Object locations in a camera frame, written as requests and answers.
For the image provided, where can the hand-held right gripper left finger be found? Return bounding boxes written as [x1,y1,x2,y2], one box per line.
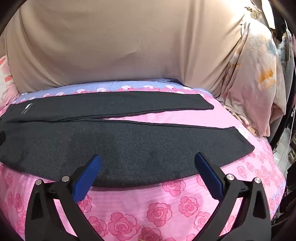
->
[25,154,103,241]

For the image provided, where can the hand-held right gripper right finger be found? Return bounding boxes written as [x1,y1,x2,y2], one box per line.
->
[194,153,278,241]

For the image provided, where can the dark grey pants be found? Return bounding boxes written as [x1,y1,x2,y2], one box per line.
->
[0,91,255,188]

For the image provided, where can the pink rose print bedsheet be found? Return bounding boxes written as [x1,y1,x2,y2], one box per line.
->
[0,80,287,241]

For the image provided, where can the white bunny pillow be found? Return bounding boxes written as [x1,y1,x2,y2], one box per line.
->
[0,54,20,105]

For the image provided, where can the pale floral blanket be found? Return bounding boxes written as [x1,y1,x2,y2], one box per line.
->
[217,21,286,137]

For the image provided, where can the beige cloth cover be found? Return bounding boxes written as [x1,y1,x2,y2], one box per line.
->
[5,0,252,96]

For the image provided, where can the pale hanging clothes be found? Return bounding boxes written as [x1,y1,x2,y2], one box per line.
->
[275,23,296,77]

